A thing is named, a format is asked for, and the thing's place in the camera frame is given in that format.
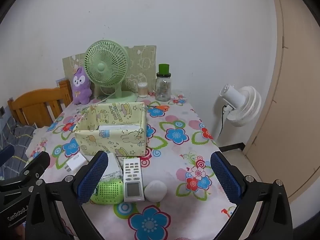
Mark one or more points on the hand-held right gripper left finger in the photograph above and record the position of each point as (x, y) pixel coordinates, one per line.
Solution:
(92, 177)

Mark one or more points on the white rectangular box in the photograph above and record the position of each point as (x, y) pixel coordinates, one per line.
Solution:
(117, 127)

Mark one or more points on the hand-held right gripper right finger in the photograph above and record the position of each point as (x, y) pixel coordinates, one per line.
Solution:
(225, 180)

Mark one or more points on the floral tablecloth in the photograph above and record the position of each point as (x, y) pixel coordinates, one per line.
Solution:
(175, 155)

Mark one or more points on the cotton swab container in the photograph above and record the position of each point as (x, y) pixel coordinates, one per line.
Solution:
(142, 90)

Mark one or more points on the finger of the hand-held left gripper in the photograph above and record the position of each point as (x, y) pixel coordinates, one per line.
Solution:
(6, 152)
(37, 162)

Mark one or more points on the green printed cardboard sheet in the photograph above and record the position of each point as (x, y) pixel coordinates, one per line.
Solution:
(142, 62)

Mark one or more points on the white card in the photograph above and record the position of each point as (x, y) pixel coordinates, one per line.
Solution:
(76, 162)

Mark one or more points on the white plastic packet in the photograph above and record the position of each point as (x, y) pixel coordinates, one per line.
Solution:
(113, 167)

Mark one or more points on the green perforated plastic gadget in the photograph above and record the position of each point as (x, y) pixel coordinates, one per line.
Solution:
(110, 192)

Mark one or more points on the grey plaid bedding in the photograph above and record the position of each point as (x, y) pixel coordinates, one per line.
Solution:
(20, 135)

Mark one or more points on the yellow printed fabric box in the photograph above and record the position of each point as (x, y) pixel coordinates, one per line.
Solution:
(120, 142)

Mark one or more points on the white rounded case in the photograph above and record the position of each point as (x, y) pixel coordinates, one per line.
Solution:
(155, 191)

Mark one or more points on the glass jar with green lid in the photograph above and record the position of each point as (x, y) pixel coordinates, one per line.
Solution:
(163, 90)

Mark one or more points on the wall outlet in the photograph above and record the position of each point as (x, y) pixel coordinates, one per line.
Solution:
(2, 111)

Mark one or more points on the white remote control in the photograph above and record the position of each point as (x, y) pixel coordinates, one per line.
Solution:
(133, 180)

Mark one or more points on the beige door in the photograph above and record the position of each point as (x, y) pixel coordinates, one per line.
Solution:
(295, 105)

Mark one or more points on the white floor fan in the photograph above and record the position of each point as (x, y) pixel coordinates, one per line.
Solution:
(246, 105)

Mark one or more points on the purple plush toy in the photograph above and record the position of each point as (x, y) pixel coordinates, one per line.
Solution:
(81, 85)

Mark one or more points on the green desk fan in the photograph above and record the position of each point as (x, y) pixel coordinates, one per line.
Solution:
(101, 66)

